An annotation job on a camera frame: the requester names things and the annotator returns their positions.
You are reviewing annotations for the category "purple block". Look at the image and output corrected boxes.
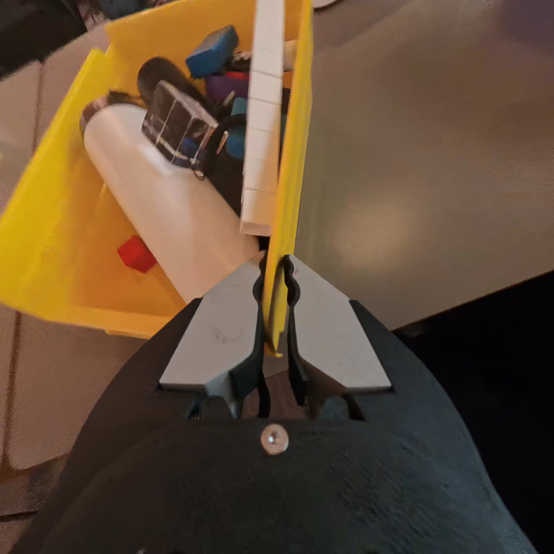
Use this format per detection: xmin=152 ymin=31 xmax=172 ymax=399
xmin=205 ymin=70 xmax=251 ymax=104

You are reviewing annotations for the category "clear acrylic cube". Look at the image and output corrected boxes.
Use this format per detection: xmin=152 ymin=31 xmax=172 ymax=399
xmin=141 ymin=80 xmax=220 ymax=172

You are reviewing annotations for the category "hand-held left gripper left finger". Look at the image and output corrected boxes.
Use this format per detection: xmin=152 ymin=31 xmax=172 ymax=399
xmin=159 ymin=253 xmax=272 ymax=419

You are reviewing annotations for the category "red block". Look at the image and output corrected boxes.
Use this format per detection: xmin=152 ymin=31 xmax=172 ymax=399
xmin=116 ymin=235 xmax=157 ymax=274

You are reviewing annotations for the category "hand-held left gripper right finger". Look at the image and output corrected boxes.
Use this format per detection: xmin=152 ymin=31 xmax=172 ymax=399
xmin=281 ymin=254 xmax=394 ymax=407

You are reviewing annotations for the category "yellow plastic bin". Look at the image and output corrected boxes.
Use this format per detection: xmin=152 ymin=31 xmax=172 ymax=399
xmin=0 ymin=0 xmax=315 ymax=358

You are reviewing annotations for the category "white segmented foam strip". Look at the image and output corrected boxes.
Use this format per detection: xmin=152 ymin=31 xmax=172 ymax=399
xmin=239 ymin=0 xmax=287 ymax=237

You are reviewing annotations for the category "black round object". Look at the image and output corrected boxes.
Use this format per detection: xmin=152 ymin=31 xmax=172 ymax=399
xmin=137 ymin=56 xmax=193 ymax=106

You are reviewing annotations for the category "teal block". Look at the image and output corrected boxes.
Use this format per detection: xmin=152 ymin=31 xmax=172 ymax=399
xmin=226 ymin=97 xmax=248 ymax=160

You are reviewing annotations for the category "blue foam block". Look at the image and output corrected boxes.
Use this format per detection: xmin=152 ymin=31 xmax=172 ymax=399
xmin=185 ymin=25 xmax=240 ymax=80

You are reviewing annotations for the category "white plastic bottle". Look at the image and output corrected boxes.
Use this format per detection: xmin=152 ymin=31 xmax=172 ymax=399
xmin=80 ymin=92 xmax=261 ymax=304

